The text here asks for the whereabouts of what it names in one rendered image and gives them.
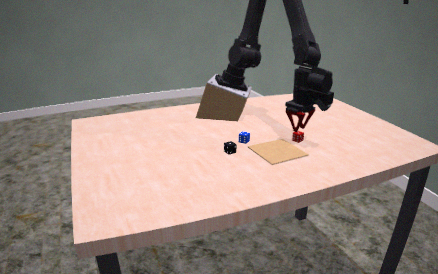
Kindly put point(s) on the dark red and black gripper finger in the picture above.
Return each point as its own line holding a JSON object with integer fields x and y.
{"x": 300, "y": 115}
{"x": 307, "y": 119}

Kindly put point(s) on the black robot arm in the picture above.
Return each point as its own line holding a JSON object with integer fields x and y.
{"x": 244, "y": 57}

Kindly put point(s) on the blue die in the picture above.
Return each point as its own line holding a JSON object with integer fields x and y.
{"x": 244, "y": 137}

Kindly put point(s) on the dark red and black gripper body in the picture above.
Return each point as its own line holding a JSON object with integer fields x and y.
{"x": 299, "y": 107}

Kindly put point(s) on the black die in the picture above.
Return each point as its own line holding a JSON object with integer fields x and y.
{"x": 230, "y": 147}

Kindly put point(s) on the red die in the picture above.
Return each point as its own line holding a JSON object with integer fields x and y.
{"x": 298, "y": 136}

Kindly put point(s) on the tan flat mat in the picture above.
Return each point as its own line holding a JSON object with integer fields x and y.
{"x": 277, "y": 151}

